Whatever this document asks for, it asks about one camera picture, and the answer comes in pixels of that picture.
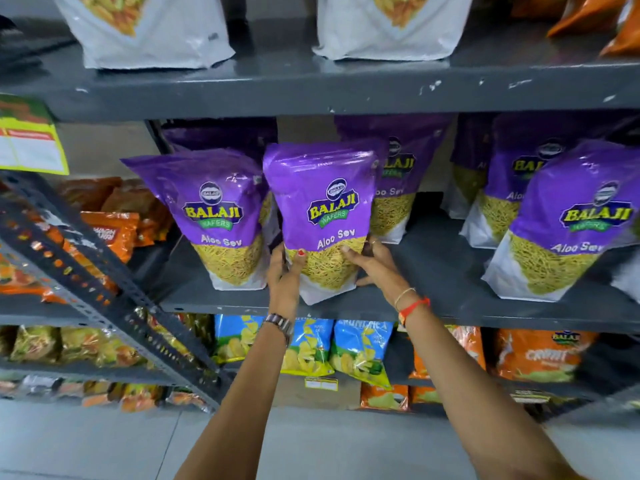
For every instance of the row of purple packets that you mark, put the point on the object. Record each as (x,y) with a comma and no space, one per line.
(220,204)

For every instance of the person's right hand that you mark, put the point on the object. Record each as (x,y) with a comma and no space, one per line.
(385,272)

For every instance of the person's right forearm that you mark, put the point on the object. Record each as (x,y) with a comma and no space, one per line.
(475,394)

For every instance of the purple snack pouch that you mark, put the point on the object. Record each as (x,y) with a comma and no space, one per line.
(320,194)

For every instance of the row of yellow-green packets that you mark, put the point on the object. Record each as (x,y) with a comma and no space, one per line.
(75,344)

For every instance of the perforated grey metal rack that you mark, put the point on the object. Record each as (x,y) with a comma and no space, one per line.
(75,264)

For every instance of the green and yellow paper sign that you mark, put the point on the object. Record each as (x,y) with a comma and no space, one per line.
(30,139)

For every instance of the person's left hand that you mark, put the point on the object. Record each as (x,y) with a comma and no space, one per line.
(282,289)

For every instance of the row of mixed small packets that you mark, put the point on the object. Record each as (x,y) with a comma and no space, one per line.
(135,394)

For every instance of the person's right thumb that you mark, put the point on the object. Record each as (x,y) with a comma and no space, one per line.
(354,255)

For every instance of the shiny orange snack packet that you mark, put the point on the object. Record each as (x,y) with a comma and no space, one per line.
(585,12)
(625,34)

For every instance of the blue chips packet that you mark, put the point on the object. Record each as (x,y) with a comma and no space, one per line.
(360,352)
(310,347)
(235,339)

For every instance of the large white snack bag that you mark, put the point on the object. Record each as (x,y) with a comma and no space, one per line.
(390,34)
(165,34)

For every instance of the pile of orange packets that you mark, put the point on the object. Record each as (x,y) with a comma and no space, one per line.
(112,229)

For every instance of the orange chips packet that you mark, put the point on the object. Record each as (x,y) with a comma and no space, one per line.
(467,344)
(540,354)
(425,394)
(382,397)

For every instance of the silver wrist watch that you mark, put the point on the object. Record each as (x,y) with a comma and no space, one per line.
(280,323)

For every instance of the red thread wristband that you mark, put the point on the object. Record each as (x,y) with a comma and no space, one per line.
(414,308)

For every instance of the grey metal shelving unit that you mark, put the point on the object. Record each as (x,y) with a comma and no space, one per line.
(350,79)

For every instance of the white shelf price label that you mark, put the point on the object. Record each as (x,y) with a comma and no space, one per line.
(321,384)
(530,396)

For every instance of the person's left forearm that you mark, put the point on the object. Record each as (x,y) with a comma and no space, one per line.
(240,404)

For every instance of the thin gold bangle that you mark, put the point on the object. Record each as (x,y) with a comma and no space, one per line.
(404,296)

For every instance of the person's left thumb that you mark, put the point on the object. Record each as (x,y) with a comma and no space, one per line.
(297,262)

